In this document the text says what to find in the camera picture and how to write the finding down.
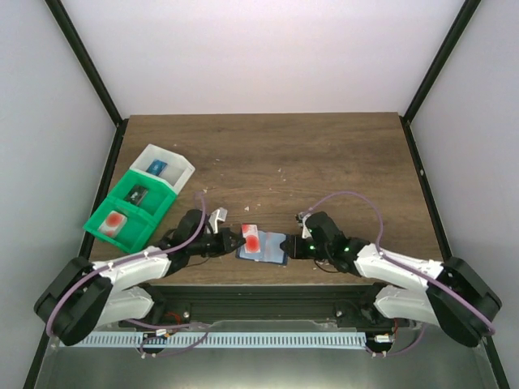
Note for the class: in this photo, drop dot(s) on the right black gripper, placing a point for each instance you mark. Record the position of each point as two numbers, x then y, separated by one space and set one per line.
297 247

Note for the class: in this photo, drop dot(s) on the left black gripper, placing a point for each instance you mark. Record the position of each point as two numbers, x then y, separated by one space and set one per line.
223 241

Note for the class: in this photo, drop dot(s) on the blue card holder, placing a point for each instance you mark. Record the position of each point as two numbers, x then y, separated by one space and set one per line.
270 250

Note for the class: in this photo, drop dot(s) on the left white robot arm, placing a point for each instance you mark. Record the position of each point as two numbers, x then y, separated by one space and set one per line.
87 295

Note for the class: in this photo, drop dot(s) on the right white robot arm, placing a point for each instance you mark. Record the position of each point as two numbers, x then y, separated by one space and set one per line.
450 295

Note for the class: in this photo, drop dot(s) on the blue card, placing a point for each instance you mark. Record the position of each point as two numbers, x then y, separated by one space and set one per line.
157 167

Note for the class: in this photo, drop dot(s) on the black VIP card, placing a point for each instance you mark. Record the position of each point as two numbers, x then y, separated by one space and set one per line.
136 195

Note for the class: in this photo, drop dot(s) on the red white card in bin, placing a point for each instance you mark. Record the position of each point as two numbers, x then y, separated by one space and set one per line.
112 224

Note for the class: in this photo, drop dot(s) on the green bin upper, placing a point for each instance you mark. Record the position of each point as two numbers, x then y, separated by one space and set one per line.
156 202

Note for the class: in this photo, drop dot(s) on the green bin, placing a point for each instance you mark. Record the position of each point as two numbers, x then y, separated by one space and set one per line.
135 233
156 202

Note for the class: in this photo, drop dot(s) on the green bin lower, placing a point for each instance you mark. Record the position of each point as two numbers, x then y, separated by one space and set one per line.
135 233

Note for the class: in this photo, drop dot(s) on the white plastic bin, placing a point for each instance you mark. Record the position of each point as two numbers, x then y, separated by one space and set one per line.
170 168

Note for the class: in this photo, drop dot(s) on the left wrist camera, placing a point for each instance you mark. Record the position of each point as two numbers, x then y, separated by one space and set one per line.
218 216

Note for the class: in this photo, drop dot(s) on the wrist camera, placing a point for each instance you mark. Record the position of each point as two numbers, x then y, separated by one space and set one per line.
301 219
218 216

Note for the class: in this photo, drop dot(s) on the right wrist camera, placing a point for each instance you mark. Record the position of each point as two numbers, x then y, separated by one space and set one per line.
301 219

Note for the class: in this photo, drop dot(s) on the black aluminium front rail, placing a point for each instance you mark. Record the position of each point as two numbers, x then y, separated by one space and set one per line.
343 305

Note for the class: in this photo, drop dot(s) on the light blue slotted cable duct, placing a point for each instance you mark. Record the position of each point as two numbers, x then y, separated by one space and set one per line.
129 339

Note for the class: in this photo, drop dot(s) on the left black frame post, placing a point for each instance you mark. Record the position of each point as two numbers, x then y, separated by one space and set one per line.
74 40

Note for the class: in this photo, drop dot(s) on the black frame post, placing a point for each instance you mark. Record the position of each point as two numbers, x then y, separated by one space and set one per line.
448 44
74 40

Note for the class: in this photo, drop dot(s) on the right black frame post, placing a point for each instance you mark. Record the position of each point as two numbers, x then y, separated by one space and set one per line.
448 44

